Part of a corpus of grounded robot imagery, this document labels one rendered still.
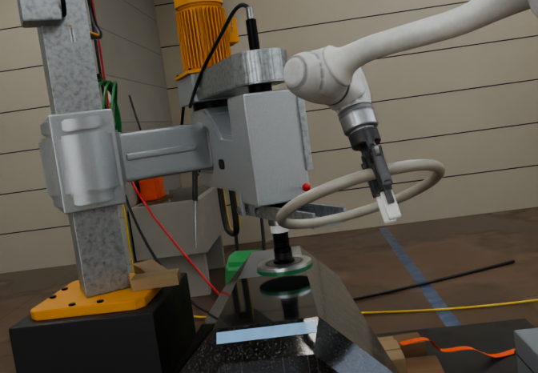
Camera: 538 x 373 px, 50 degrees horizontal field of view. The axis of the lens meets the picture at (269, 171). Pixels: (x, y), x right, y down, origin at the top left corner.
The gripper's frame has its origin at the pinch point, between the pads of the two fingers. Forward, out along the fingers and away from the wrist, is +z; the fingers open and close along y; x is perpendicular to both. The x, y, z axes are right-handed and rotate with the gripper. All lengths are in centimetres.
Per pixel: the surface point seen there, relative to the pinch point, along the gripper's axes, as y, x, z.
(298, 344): 44, 26, 24
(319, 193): 3.5, 14.5, -8.6
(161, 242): 356, 88, -86
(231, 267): 249, 37, -34
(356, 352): 48, 9, 31
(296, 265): 85, 15, -3
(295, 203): 9.1, 20.0, -8.8
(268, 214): 78, 21, -23
